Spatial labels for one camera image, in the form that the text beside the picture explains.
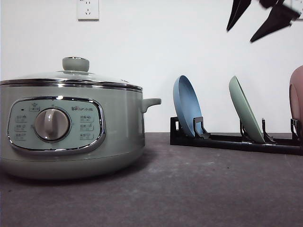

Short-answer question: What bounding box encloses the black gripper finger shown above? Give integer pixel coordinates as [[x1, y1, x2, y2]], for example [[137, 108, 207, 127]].
[[226, 0, 251, 31], [251, 5, 300, 42]]

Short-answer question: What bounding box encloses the green plate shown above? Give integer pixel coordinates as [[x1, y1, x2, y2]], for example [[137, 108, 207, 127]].
[[229, 76, 265, 143]]

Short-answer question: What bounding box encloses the glass steamer lid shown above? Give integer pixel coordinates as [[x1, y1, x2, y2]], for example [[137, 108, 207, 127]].
[[0, 57, 143, 90]]

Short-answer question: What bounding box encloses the pink plate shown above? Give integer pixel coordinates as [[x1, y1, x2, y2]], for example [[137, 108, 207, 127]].
[[289, 65, 303, 138]]

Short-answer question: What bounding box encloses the blue plate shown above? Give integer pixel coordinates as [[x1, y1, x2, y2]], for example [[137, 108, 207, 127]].
[[173, 75, 203, 137]]

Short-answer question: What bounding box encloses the black plate rack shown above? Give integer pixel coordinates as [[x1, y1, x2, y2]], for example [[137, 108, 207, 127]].
[[170, 117, 303, 155]]

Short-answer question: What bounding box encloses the green electric steamer pot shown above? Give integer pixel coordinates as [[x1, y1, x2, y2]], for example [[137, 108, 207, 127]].
[[0, 79, 161, 180]]

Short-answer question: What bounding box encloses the grey table mat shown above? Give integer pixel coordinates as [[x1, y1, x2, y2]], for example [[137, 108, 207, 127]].
[[0, 132, 303, 227]]

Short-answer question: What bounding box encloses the white wall socket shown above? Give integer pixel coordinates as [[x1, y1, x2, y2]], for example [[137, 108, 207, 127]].
[[78, 0, 99, 22], [293, 0, 303, 10]]

